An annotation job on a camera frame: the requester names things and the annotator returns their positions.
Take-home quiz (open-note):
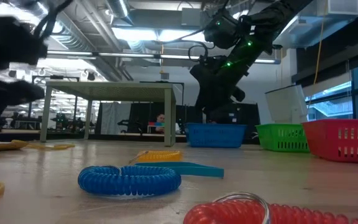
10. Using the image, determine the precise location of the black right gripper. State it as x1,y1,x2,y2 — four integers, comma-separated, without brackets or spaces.
195,67,246,110

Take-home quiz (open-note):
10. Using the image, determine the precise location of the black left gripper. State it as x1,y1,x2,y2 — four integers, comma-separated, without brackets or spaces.
0,14,48,154

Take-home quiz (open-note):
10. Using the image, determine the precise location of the yellow card pack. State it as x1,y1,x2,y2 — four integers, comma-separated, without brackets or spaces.
0,139,30,154

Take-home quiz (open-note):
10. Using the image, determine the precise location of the blue plastic basket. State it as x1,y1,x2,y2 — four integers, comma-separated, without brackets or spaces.
184,122,247,149

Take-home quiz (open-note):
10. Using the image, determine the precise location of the green plastic basket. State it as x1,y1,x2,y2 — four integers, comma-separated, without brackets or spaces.
255,123,311,154

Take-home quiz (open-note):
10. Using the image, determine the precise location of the teal rubber band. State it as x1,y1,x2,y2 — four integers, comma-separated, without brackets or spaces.
134,161,225,179

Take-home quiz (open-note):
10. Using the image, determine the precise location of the yellow coil wristband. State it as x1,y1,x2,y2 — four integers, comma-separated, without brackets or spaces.
136,150,183,163

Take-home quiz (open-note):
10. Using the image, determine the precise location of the red coil wristband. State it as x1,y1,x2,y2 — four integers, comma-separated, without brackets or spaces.
183,192,358,224

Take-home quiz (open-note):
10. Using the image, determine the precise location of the large blue coil wristband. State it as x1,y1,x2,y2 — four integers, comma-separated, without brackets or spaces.
77,164,183,198

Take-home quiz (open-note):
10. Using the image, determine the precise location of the black equipment cabinet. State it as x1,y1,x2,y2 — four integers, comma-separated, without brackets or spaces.
206,102,261,144

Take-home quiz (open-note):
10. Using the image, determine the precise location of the person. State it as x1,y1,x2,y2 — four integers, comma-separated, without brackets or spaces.
149,112,180,135

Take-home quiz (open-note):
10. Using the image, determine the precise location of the long ceiling light bar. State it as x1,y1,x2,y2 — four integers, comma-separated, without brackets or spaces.
47,47,282,65

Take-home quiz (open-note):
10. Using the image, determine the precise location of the green perforated metal shelf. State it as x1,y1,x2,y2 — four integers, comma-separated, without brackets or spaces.
40,81,177,147

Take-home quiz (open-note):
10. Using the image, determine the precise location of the white curtain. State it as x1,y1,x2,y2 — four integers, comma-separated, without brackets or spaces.
99,101,132,136

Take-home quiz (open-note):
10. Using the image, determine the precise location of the red plastic basket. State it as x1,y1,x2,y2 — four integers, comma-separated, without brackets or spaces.
301,118,358,165

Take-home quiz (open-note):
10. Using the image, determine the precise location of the yellow hanging cable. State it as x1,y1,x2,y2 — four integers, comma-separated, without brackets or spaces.
313,17,326,86

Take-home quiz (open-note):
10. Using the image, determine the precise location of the silver air duct box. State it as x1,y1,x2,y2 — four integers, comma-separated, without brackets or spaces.
272,0,358,49

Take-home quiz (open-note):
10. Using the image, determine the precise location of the silver spiral duct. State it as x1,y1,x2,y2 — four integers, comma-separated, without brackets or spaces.
51,21,127,82

